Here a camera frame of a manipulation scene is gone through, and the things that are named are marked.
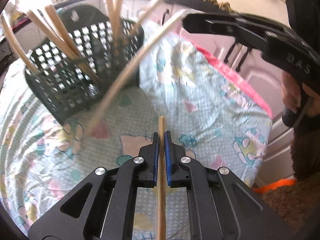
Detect dark green utensil basket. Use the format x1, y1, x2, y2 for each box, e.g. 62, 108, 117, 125
25, 4, 144, 125

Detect person's right hand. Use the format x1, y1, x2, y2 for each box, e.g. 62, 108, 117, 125
281, 71, 319, 131

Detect wooden chopstick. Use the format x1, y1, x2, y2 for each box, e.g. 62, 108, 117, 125
106, 0, 121, 55
157, 116, 166, 240
86, 9, 187, 135

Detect cartoon print tablecloth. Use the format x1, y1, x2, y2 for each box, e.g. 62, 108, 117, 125
1, 33, 272, 233

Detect wooden chopstick in basket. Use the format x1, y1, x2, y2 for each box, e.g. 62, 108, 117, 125
106, 0, 121, 55

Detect black air fryer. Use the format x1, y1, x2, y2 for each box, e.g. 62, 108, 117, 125
285, 0, 319, 52

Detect white lower cabinets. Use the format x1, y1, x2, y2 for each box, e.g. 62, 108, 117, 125
0, 0, 296, 185

